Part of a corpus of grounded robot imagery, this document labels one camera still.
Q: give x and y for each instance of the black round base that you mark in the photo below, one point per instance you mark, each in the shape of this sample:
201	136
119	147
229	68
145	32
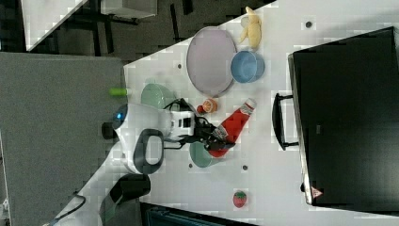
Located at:
108	131

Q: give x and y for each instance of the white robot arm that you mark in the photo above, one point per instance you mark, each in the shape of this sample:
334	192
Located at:
141	130

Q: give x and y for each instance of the blue plastic cup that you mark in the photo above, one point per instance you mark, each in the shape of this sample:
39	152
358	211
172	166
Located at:
247	67

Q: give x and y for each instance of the green plastic mug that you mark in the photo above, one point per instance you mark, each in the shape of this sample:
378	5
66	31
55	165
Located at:
201	157

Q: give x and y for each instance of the small red toy fruit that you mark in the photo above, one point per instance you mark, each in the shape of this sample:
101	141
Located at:
200	109

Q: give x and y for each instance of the toy orange slice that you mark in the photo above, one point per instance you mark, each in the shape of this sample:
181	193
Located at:
209	106

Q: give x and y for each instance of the lilac round plate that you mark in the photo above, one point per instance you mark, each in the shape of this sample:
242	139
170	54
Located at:
208	61

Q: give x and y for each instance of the peeled toy banana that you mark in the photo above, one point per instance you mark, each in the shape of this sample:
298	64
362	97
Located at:
253	30

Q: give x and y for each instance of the red toy strawberry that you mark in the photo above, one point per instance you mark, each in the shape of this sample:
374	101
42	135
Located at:
239	199

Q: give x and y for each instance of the red ketchup bottle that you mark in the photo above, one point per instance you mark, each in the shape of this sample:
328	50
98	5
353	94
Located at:
230	129

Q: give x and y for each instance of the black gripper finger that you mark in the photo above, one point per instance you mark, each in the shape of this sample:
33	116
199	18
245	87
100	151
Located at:
217	146

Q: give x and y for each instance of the green toy pepper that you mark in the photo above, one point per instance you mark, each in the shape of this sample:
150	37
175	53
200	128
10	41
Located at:
118	92

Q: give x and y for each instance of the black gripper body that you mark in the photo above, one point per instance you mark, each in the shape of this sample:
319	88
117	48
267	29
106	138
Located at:
203	132

